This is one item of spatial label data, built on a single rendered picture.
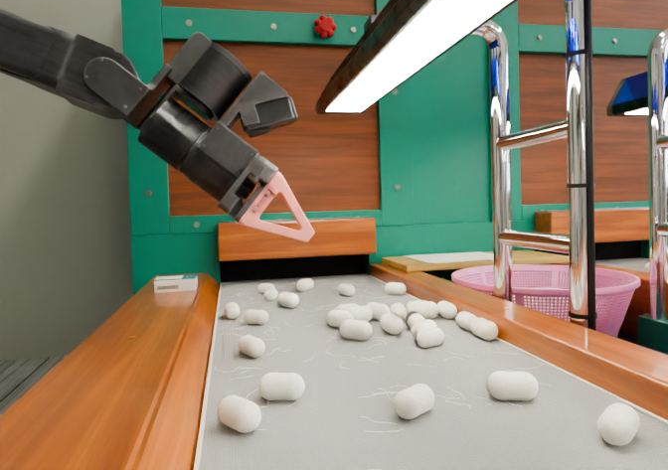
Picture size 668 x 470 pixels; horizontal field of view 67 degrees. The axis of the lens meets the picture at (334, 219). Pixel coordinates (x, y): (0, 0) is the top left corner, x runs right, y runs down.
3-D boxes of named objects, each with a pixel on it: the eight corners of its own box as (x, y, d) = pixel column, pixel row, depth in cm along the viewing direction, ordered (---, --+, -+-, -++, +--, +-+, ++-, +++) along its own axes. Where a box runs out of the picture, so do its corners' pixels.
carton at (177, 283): (154, 293, 74) (153, 279, 74) (157, 289, 77) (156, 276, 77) (196, 290, 75) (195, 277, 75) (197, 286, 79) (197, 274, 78)
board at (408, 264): (407, 272, 88) (407, 265, 88) (381, 262, 103) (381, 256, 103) (572, 262, 95) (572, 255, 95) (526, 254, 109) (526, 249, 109)
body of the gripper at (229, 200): (266, 172, 59) (216, 132, 58) (272, 164, 49) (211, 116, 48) (233, 216, 58) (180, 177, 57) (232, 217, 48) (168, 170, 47)
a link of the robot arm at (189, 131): (226, 130, 56) (174, 91, 55) (226, 120, 50) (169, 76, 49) (187, 179, 55) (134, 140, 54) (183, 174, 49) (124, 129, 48)
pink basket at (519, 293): (630, 376, 59) (629, 296, 59) (423, 344, 75) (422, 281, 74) (648, 327, 81) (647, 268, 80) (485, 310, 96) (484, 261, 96)
